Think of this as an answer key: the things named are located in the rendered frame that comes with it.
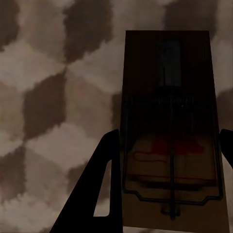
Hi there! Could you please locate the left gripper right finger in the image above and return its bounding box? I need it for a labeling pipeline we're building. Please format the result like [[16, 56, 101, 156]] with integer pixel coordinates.
[[220, 129, 233, 168]]

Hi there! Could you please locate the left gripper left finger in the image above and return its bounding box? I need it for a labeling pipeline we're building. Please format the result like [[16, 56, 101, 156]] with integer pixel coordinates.
[[50, 129, 123, 233]]

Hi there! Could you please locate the mousetrap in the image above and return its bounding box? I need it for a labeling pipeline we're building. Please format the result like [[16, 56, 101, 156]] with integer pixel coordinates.
[[119, 30, 230, 233]]

